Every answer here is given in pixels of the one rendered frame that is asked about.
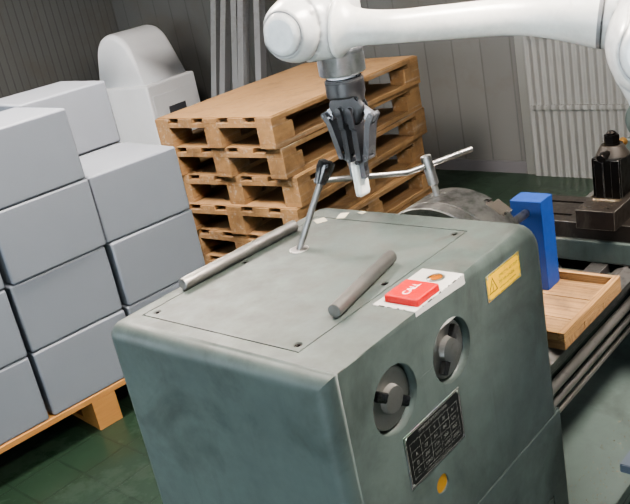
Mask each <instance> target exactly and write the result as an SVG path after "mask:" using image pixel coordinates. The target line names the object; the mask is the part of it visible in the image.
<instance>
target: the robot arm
mask: <svg viewBox="0 0 630 504"><path fill-rule="evenodd" d="M263 25H264V29H263V32H264V42H265V45H266V47H267V48H268V50H269V51H270V52H271V53H272V54H273V55H274V56H275V57H277V58H278V59H280V60H283V61H286V62H290V63H301V62H305V61H307V62H314V61H317V66H318V72H319V76H320V77H321V78H323V79H326V80H325V81H324V84H325V90H326V96H327V98H328V99H329V100H330V103H329V109H328V110H327V111H326V112H324V113H322V114H321V118H322V119H323V121H324V122H325V123H326V125H327V128H328V131H329V133H330V136H331V139H332V141H333V144H334V147H335V150H336V152H337V155H338V158H339V159H340V160H342V159H343V160H345V161H346V162H347V163H348V166H349V171H350V176H351V178H353V181H354V187H355V192H356V196H357V197H363V196H365V195H367V194H368V193H370V186H369V180H368V177H369V176H370V172H369V166H368V160H370V159H372V158H373V157H375V155H376V132H377V120H378V118H379V115H380V112H379V110H372V109H371V108H370V107H368V103H367V101H366V99H365V91H366V88H365V82H364V76H363V74H362V73H360V72H363V71H364V70H365V69H366V65H365V58H364V52H363V46H365V45H380V44H395V43H408V42H422V41H435V40H449V39H463V38H476V37H490V36H534V37H542V38H548V39H554V40H559V41H564V42H569V43H574V44H578V45H582V46H586V47H591V48H596V49H605V53H606V59H607V63H608V66H609V68H610V71H611V72H612V74H613V76H614V79H615V81H616V82H617V84H618V86H619V87H620V89H621V91H622V92H623V94H624V96H625V98H626V99H627V101H628V103H629V105H630V0H479V1H470V2H461V3H452V4H443V5H434V6H425V7H416V8H407V9H391V10H374V9H363V8H361V5H360V0H278V1H277V2H276V3H275V4H274V5H273V6H272V7H271V8H270V9H269V11H268V12H267V14H266V16H265V19H264V22H263ZM364 115H365V117H364ZM364 119H365V122H364Z"/></svg>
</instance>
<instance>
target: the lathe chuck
mask: <svg viewBox="0 0 630 504"><path fill-rule="evenodd" d="M439 191H440V193H445V194H444V195H442V196H438V197H433V198H430V197H431V196H432V195H433V192H432V193H430V194H429V195H427V196H425V197H424V198H422V199H421V200H419V201H417V202H416V203H414V204H413V205H415V204H419V203H426V202H436V203H443V204H447V205H451V206H454V207H456V208H459V209H461V210H463V211H465V212H467V213H468V214H470V215H471V216H473V217H474V218H476V219H477V220H478V221H489V222H501V223H513V224H519V223H518V221H517V220H516V219H515V218H514V217H513V215H512V214H511V213H510V212H509V211H508V210H507V211H505V213H504V215H505V216H503V215H502V214H501V215H499V214H498V213H497V212H496V211H495V210H493V209H492V208H491V207H489V206H488V205H486V202H485V201H487V202H490V201H491V200H492V198H490V197H488V196H487V195H485V194H482V193H480V192H477V191H474V190H471V189H466V188H458V187H452V188H444V189H440V190H439ZM413 205H411V206H413Z"/></svg>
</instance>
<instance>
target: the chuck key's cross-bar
mask: <svg viewBox="0 0 630 504"><path fill-rule="evenodd" d="M470 152H473V147H472V146H470V147H467V148H464V149H462V150H459V151H456V152H454V153H451V154H448V155H445V156H443V157H440V158H437V159H435V160H432V161H433V165H434V166H436V165H438V164H441V163H444V162H446V161H449V160H452V159H454V158H457V157H460V156H462V155H465V154H468V153H470ZM422 170H425V166H424V165H423V164H421V165H419V166H416V167H413V168H411V169H408V170H399V171H388V172H377V173H370V176H369V177H368V179H377V178H388V177H399V176H408V175H412V174H414V173H417V172H420V171H422ZM344 181H353V178H351V176H350V175H343V176H332V177H330V178H329V179H328V181H327V183H333V182H344Z"/></svg>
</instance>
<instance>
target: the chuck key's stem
mask: <svg viewBox="0 0 630 504"><path fill-rule="evenodd" d="M420 159H421V162H422V164H423V165H424V166H425V170H424V172H425V176H426V179H427V182H428V185H429V186H431V189H432V192H433V195H434V197H437V196H439V195H441V194H440V191H439V188H438V183H439V181H438V177H437V174H436V171H435V167H434V165H433V161H432V157H431V154H425V155H423V156H421V157H420Z"/></svg>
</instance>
